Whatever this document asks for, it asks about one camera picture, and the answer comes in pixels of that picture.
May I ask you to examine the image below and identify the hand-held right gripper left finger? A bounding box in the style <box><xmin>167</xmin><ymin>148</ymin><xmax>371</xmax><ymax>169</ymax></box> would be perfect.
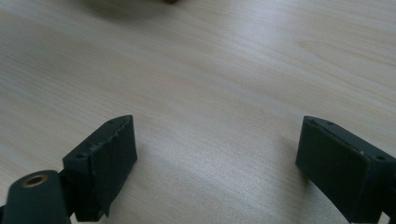
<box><xmin>62</xmin><ymin>114</ymin><xmax>138</xmax><ymax>223</ymax></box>

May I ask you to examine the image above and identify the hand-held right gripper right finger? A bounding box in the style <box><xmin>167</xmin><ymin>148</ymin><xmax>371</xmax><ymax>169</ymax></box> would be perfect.
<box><xmin>295</xmin><ymin>115</ymin><xmax>396</xmax><ymax>224</ymax></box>

